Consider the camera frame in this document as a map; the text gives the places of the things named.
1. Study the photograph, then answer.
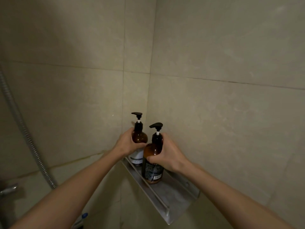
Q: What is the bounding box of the person's right hand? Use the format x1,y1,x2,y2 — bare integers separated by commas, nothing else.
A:
147,132,190,173

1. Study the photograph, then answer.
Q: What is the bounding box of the person's left hand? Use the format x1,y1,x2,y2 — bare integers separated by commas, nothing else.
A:
113,127,147,158

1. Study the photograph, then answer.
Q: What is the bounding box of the amber pump bottle white label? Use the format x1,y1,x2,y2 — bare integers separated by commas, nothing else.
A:
128,112,148,167

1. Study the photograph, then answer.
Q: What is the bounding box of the amber pump bottle dark label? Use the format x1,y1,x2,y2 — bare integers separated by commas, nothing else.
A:
142,122,164,184

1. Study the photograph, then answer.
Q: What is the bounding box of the person's right forearm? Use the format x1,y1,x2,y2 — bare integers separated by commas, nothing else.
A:
179,162,296,229

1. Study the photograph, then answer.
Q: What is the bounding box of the person's left forearm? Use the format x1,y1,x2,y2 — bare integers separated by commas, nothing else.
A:
10,149,122,229

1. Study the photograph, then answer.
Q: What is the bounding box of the white tube blue cap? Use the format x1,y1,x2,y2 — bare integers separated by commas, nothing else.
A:
71,213,88,229

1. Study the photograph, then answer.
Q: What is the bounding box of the clear acrylic wall shelf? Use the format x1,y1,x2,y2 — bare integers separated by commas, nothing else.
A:
121,157,200,225

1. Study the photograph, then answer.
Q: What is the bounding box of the metal shower hose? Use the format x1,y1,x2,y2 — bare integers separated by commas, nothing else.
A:
0,67,58,189

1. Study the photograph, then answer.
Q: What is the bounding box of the chrome faucet handle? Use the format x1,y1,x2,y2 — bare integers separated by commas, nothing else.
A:
0,184,19,197

